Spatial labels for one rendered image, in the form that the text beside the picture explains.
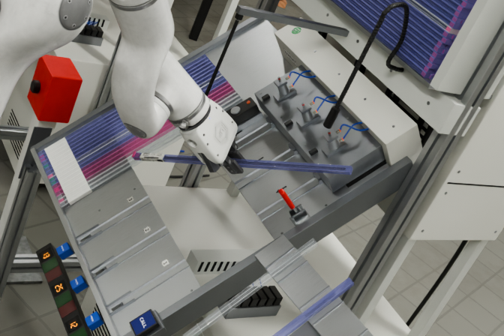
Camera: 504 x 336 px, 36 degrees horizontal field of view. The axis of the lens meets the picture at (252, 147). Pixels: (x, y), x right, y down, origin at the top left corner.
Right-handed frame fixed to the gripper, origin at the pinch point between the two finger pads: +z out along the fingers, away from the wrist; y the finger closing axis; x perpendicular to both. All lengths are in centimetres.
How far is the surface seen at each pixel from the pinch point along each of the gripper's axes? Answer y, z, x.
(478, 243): 23, 68, -24
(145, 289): -24.9, 9.8, 19.5
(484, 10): 30, -3, -48
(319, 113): 21.8, 11.7, -7.1
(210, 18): 289, 185, 267
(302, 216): -2.7, 15.9, -8.7
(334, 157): 9.9, 12.9, -13.9
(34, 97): 36, 6, 98
